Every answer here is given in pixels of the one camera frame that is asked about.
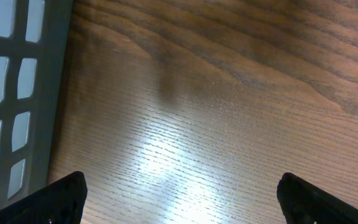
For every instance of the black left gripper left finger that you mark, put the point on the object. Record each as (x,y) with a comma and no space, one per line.
(60,202)

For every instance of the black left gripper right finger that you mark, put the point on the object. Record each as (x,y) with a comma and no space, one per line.
(302,202)

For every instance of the grey plastic basket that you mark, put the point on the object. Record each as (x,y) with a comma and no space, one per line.
(33,38)

